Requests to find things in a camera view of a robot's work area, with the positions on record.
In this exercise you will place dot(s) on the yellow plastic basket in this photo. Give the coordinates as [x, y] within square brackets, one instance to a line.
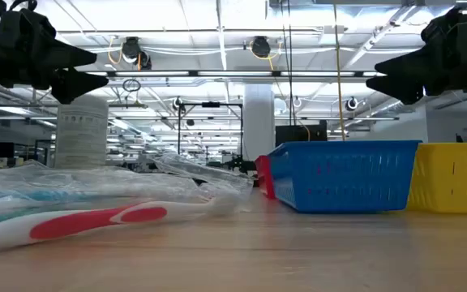
[452, 178]

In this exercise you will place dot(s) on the blue plastic basket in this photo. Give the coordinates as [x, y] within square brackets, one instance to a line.
[339, 174]

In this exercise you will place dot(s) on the blue white toothbrush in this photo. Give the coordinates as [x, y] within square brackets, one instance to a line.
[35, 195]

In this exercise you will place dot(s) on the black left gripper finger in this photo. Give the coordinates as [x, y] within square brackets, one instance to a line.
[75, 85]
[71, 57]

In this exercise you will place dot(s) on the clear wrapped toothbrush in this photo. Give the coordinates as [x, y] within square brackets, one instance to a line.
[201, 174]

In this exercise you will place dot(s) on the red white toothbrush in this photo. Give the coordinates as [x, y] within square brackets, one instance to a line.
[75, 225]

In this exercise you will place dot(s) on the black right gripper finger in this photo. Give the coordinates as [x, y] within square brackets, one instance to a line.
[399, 87]
[412, 63]

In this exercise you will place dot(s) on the red plastic basket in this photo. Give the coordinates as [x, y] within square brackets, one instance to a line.
[265, 174]

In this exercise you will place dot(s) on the white wipes canister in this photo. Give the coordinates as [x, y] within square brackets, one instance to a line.
[81, 134]

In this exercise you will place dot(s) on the black background frame rig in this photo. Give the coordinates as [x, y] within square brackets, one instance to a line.
[179, 130]

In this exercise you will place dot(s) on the white round pillar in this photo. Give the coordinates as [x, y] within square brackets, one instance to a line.
[258, 121]

